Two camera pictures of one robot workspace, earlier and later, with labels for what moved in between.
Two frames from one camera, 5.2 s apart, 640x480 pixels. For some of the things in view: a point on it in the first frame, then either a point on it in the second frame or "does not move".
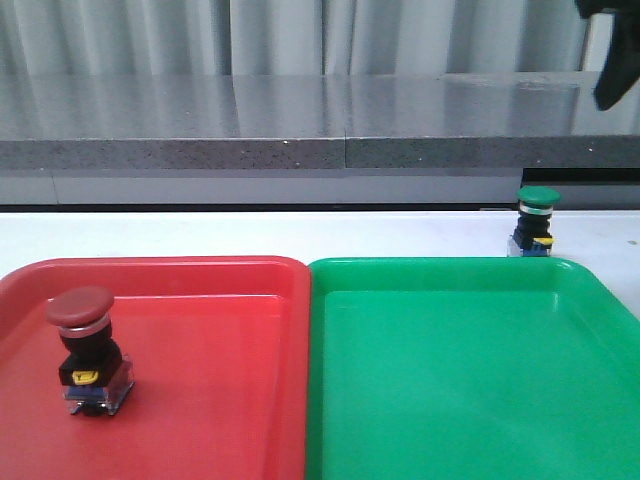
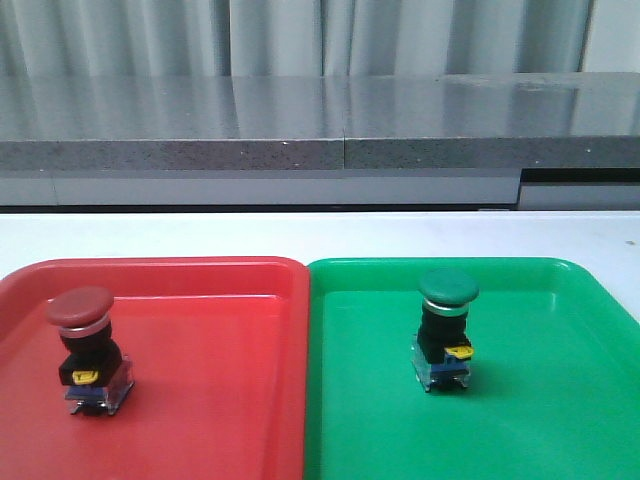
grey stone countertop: (314, 141) does not move
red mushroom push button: (94, 374) does not move
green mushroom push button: (532, 236) -> (442, 351)
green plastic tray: (469, 368) does not move
